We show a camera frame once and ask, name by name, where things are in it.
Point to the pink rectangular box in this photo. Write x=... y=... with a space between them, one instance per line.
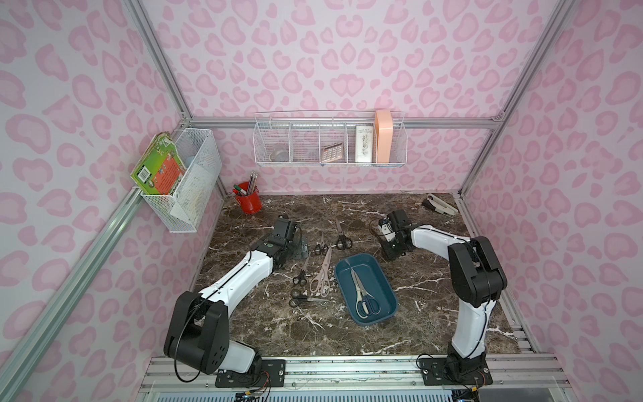
x=384 y=130

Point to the green red booklet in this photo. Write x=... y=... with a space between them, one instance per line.
x=160 y=169

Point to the cream kitchen scissors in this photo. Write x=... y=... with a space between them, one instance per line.
x=362 y=296

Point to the white paper sheet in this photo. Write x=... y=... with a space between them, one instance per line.
x=192 y=196

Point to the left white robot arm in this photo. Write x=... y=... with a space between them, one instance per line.
x=199 y=333

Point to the white patterned card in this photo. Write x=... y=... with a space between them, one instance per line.
x=364 y=144

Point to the black scissors sideways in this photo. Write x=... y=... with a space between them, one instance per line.
x=298 y=298

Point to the small dark scissors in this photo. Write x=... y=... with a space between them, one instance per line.
x=321 y=248

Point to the red pen cup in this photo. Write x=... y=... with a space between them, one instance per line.
x=249 y=202

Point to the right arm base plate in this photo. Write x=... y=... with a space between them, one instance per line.
x=453 y=370

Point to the white wire wall basket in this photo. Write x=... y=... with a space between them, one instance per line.
x=193 y=145

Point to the teal plastic storage box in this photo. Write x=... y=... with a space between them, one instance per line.
x=369 y=297

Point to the large black handled scissors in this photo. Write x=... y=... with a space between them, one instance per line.
x=343 y=242

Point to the white black stapler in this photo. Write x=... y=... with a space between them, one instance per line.
x=437 y=205

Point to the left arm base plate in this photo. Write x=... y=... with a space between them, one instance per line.
x=271 y=371

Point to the clear tape roll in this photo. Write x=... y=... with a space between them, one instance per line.
x=280 y=154

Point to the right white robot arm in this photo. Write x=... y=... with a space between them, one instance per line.
x=476 y=275

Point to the white wire shelf basket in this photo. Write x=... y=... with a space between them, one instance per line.
x=307 y=133

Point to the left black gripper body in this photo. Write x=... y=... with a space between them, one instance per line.
x=294 y=249

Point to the small brown calculator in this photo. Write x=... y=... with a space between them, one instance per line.
x=333 y=153

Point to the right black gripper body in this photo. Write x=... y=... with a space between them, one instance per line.
x=390 y=246

